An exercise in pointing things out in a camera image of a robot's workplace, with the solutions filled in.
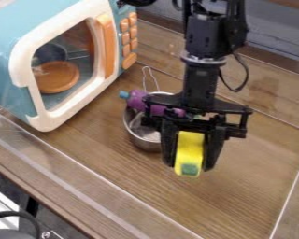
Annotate blue toy microwave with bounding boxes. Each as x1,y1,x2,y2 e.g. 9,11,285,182
0,0,139,132

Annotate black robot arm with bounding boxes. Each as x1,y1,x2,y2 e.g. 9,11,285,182
120,0,253,176

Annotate purple toy eggplant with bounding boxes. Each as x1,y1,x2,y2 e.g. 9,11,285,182
119,89,187,119

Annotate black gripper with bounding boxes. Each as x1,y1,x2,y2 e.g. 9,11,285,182
142,56,253,171

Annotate yellow toy banana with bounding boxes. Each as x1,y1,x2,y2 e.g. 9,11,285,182
175,131,205,177

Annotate silver metal pot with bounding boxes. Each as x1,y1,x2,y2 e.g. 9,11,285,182
123,66,162,152

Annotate orange plate in microwave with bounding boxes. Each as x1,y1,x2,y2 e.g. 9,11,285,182
32,61,80,93

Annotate black cable lower left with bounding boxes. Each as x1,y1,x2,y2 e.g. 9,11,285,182
0,210,43,239

